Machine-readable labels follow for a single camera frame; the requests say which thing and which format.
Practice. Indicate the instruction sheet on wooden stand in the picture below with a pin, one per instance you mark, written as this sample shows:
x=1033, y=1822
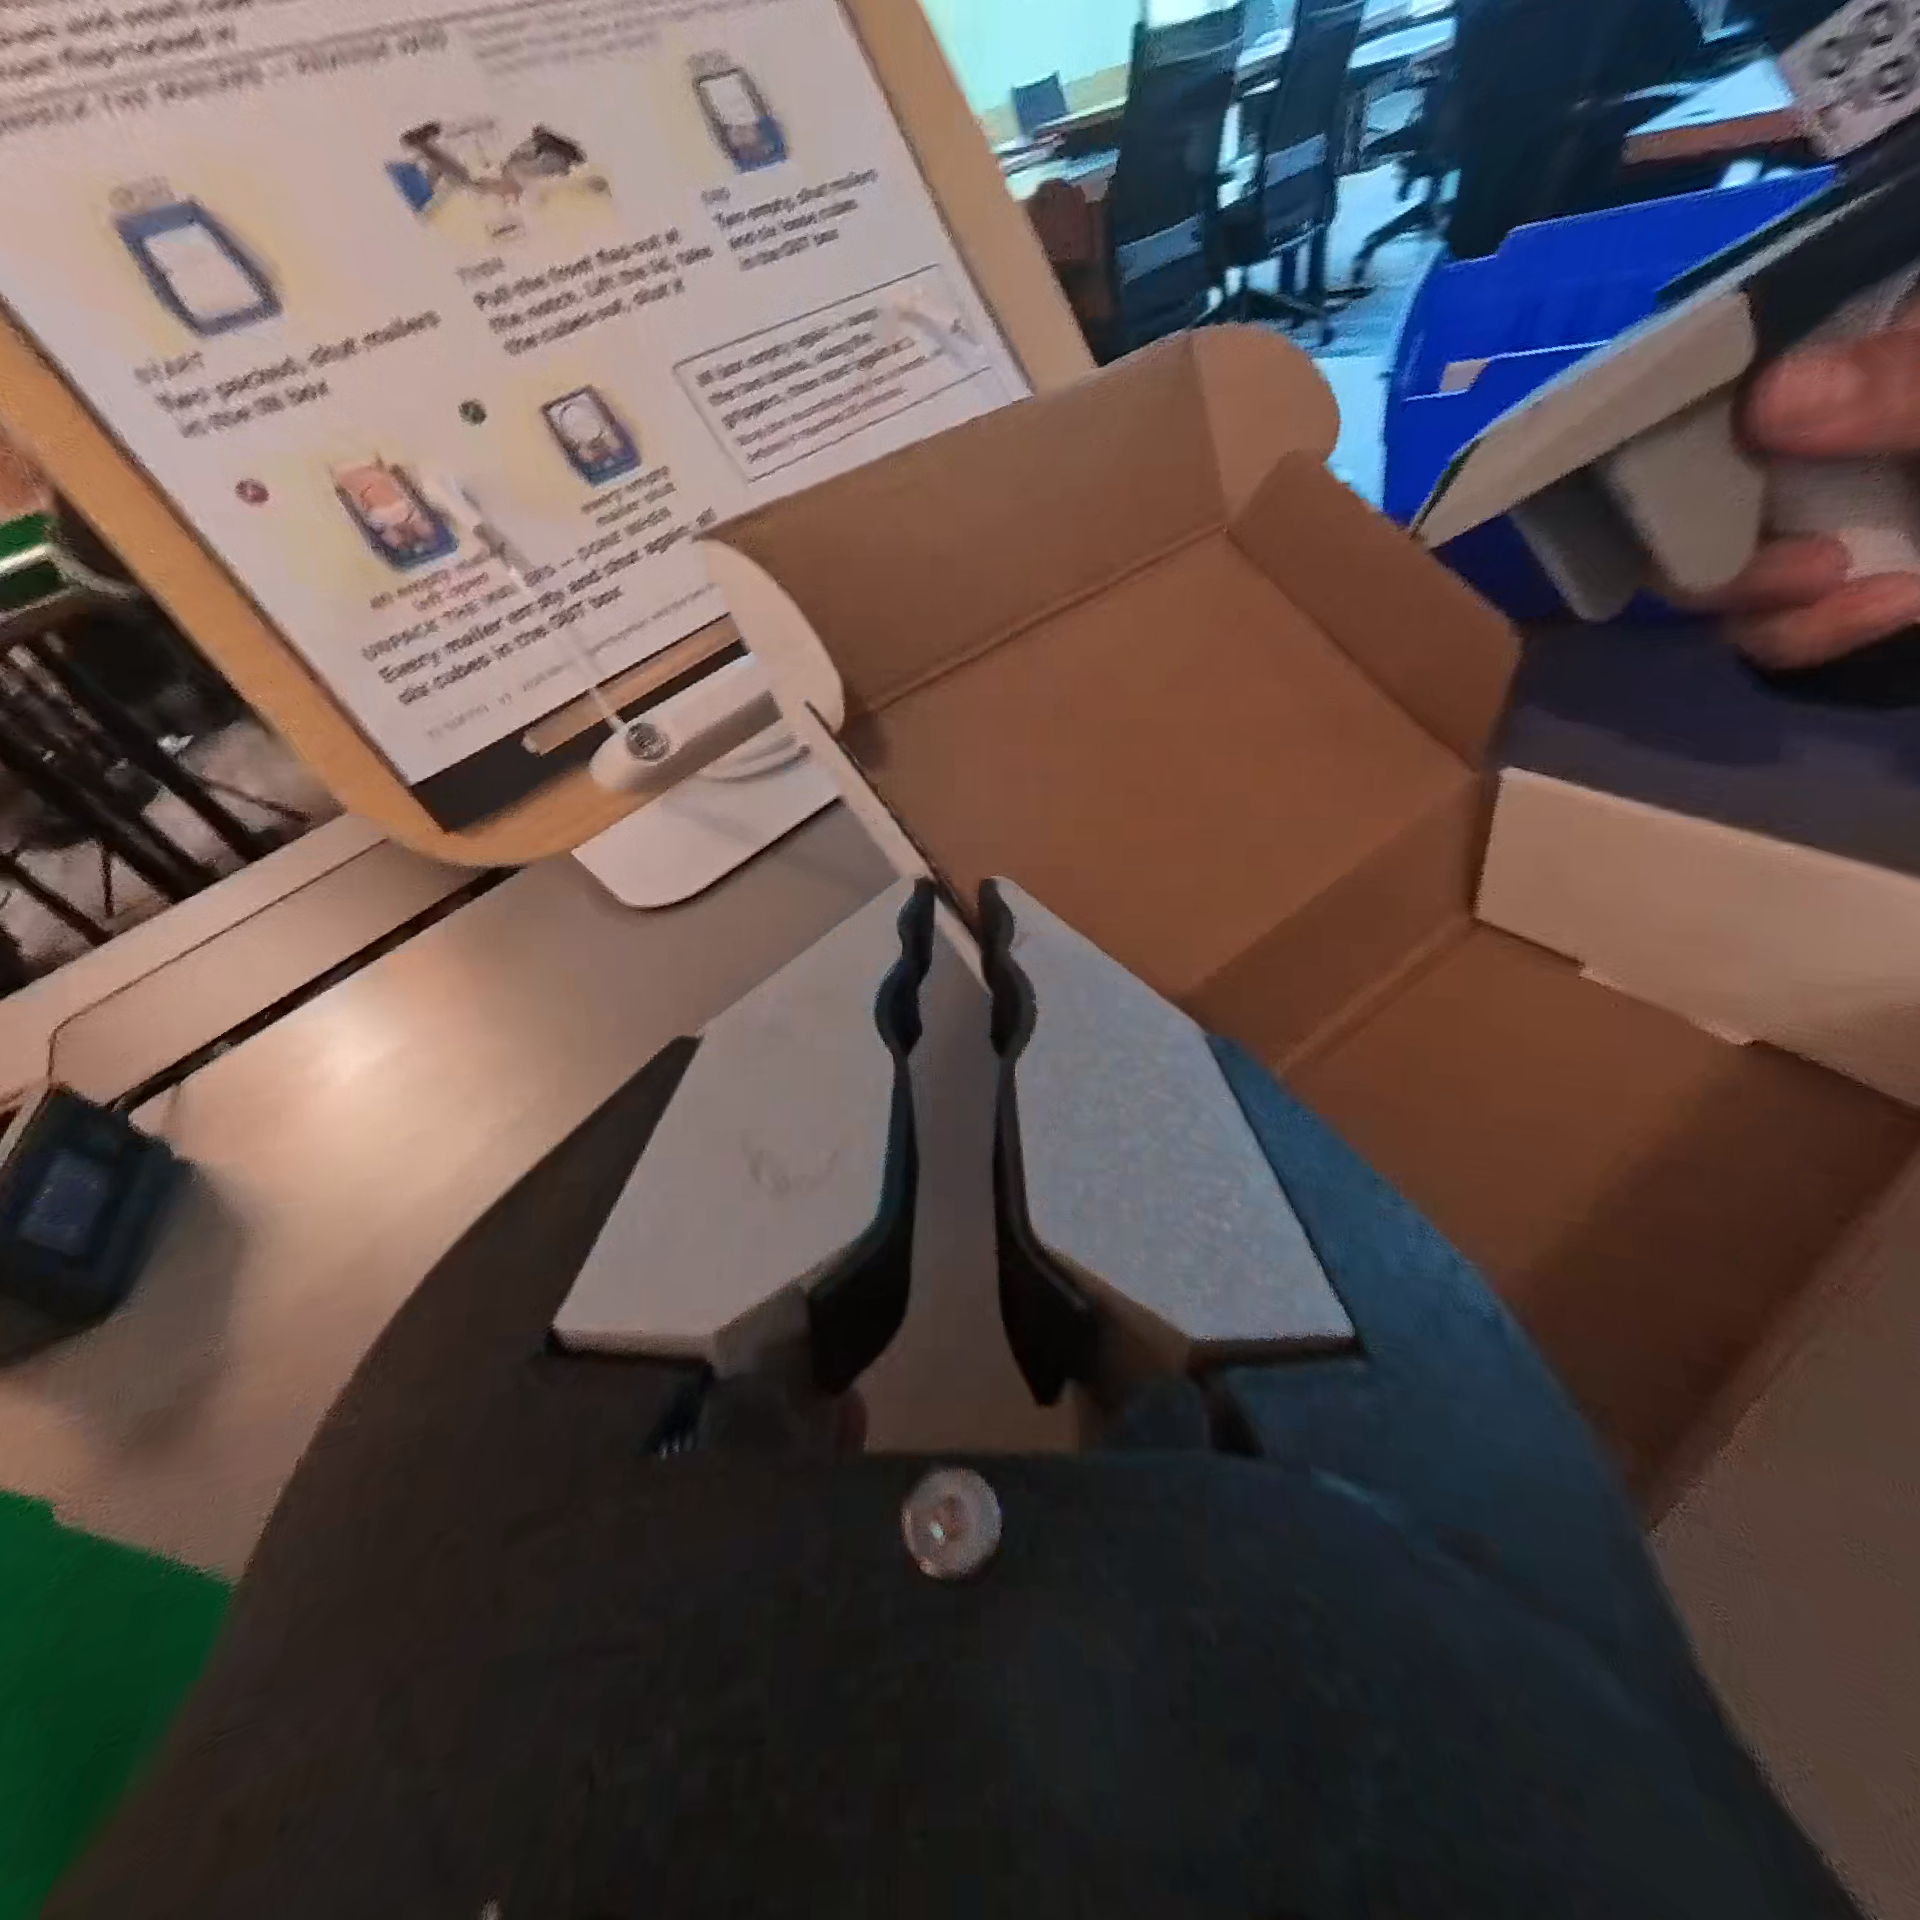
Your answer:
x=961, y=182

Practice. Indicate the person's right hand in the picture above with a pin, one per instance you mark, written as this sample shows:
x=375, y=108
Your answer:
x=1844, y=399

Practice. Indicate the brown padded chair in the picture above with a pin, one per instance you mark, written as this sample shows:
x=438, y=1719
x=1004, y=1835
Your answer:
x=1073, y=255

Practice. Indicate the black device with screen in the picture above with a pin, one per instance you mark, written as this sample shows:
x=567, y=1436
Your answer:
x=65, y=1201

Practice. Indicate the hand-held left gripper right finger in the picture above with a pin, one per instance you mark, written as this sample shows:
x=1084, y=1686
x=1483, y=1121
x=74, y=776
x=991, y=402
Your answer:
x=1155, y=1185

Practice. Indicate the blue plastic bin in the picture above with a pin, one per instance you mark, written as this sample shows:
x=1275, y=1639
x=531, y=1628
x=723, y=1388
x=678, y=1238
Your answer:
x=1501, y=302

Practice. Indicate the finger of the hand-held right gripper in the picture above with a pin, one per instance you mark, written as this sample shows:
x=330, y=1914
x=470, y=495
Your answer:
x=1590, y=546
x=1620, y=405

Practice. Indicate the white cardboard mailer box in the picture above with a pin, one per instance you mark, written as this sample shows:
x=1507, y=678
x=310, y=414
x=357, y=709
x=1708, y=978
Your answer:
x=1141, y=721

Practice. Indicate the printed instruction sheet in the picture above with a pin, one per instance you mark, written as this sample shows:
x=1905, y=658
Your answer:
x=375, y=376

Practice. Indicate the dark metal rack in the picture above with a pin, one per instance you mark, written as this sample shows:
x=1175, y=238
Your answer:
x=90, y=782

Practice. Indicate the green plastic bin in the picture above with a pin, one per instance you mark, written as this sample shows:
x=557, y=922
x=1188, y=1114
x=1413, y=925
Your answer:
x=30, y=564
x=90, y=1681

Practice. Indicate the black office chair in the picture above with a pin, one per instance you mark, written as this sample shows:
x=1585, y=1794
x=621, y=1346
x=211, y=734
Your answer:
x=1170, y=182
x=1290, y=122

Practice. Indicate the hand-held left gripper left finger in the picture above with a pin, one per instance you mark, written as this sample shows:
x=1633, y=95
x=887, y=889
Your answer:
x=748, y=1185

